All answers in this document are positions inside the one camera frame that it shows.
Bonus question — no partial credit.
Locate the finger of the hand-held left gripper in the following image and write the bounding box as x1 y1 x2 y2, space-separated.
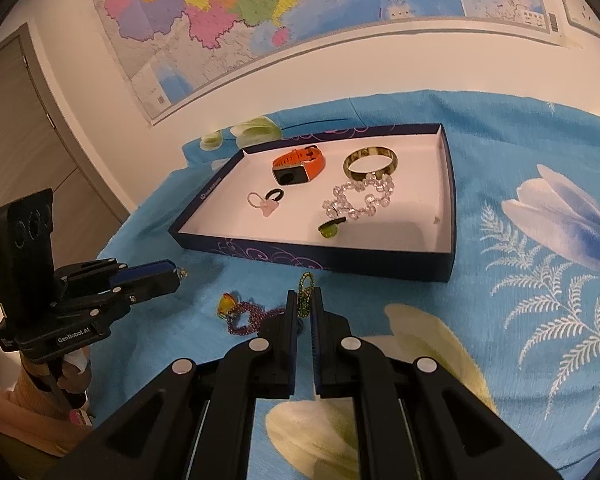
111 259 177 283
97 267 182 318

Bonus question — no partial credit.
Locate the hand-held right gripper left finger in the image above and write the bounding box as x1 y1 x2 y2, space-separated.
42 287 301 480

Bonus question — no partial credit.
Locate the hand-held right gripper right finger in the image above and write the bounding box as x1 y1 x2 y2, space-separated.
310 285 563 480

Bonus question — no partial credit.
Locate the beaded necklace with amber pendant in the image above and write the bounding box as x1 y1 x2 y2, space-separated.
217 271 315 337

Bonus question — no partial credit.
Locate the pink ring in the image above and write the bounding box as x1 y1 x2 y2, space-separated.
246 191 277 218

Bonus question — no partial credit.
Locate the dark blue box tray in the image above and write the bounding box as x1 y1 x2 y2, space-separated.
168 122 457 283

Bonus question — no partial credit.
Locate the clear crystal bead bracelet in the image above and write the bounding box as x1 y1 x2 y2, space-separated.
321 172 396 221

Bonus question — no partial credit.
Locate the orange smart watch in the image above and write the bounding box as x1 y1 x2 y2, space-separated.
271 144 327 186

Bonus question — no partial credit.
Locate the olive bangle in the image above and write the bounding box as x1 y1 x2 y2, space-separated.
342 146 398 179

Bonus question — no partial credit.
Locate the person's left forearm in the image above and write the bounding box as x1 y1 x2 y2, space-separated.
0 385 95 456

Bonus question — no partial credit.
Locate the person's left hand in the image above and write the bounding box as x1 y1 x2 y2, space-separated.
20 350 90 413

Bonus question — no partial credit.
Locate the grey wooden door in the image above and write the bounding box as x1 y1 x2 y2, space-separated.
0 22 137 281

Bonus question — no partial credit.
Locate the blue floral bed sheet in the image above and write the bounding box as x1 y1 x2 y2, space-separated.
87 90 600 480

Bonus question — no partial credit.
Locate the colourful wall map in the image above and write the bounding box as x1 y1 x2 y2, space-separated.
87 0 586 127

